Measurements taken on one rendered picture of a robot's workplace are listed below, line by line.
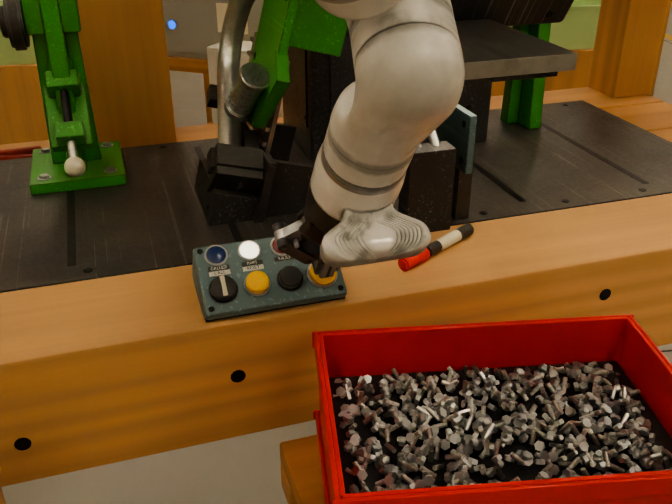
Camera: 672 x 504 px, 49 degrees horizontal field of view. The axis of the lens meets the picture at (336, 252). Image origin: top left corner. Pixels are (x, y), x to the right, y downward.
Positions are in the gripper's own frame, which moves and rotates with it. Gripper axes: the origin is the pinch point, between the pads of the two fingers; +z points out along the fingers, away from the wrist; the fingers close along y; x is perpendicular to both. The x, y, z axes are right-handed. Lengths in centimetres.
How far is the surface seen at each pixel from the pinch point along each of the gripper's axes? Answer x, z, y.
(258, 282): 0.3, 1.8, 7.0
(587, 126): -31, 28, -60
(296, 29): -29.8, -1.5, -3.7
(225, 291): 0.7, 1.8, 10.4
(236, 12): -40.3, 5.8, 1.0
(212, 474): -4, 119, 7
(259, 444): -10, 123, -6
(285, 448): 16.1, 7.2, 7.1
